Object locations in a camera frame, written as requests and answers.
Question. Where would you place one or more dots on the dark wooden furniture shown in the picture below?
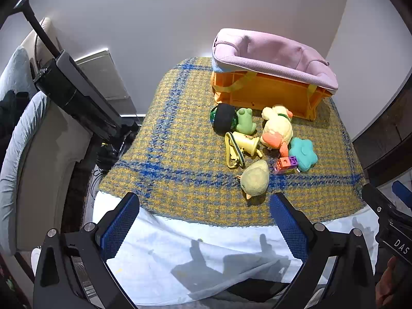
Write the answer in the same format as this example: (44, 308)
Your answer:
(386, 128)

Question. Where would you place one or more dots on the black toy wheel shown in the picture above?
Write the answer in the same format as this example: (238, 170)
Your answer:
(222, 118)

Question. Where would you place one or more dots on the person's right hand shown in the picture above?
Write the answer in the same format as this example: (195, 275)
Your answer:
(388, 283)

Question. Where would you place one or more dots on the grey seat cushion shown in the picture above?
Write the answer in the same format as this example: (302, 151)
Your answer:
(19, 154)

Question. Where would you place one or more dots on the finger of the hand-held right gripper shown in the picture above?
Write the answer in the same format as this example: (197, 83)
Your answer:
(375, 198)
(403, 191)

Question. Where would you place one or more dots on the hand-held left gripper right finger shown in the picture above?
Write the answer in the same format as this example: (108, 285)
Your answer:
(289, 228)

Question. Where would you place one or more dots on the white bed sheet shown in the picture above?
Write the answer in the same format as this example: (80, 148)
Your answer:
(180, 257)

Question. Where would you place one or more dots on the orange plastic crate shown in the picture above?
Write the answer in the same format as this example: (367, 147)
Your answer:
(270, 93)

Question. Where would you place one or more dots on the yellow duck plush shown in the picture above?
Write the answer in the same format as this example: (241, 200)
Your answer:
(277, 127)

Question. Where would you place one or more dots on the teal star plush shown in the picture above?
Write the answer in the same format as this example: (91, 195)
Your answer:
(302, 154)

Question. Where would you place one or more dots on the white flat panel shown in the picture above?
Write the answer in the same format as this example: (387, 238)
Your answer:
(109, 77)

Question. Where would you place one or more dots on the yellow blue plaid blanket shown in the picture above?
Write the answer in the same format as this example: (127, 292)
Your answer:
(180, 154)

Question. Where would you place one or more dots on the beige cushion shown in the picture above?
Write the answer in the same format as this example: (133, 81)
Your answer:
(43, 41)

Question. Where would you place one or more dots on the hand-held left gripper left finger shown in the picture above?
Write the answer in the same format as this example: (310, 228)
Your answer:
(119, 227)

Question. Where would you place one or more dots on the yellow chick plush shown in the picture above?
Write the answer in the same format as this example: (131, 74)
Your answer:
(256, 177)

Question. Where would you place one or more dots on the pink fabric bag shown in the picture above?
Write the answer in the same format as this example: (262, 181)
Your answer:
(270, 54)

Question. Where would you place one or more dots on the grey pillow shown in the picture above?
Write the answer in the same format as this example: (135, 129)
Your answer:
(16, 70)

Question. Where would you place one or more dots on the green frog toy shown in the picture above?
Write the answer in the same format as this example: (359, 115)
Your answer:
(245, 120)

